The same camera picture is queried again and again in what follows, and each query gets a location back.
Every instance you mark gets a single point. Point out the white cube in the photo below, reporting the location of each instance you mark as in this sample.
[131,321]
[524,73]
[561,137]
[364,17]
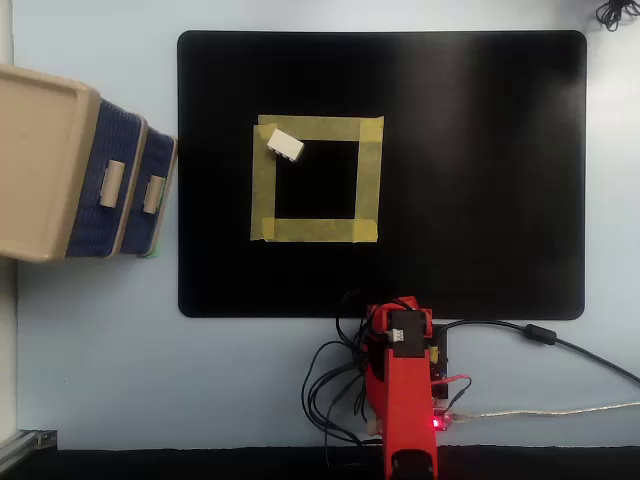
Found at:
[285,145]

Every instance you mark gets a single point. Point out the red robot arm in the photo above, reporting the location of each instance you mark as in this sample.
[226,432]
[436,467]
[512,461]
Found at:
[405,400]

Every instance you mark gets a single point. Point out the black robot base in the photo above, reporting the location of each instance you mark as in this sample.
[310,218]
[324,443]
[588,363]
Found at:
[442,350]

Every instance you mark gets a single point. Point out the beige drawer cabinet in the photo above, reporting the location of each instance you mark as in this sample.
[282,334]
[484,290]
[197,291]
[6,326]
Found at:
[35,160]

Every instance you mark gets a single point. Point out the yellow masking tape strip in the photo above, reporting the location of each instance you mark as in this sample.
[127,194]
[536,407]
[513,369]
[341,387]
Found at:
[325,127]
[369,180]
[262,190]
[315,230]

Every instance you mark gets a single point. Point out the black table mat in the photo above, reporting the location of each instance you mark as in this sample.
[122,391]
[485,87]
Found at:
[475,175]

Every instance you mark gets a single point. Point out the green tape piece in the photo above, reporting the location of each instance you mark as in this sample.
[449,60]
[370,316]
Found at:
[150,254]

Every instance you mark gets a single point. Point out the controller board with LED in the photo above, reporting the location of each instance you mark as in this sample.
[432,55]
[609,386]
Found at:
[442,424]

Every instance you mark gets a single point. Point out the black backdrop cloth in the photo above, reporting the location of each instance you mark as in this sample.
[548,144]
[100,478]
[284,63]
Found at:
[200,465]

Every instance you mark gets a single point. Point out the aluminium frame profile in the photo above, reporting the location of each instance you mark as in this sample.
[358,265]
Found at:
[30,440]

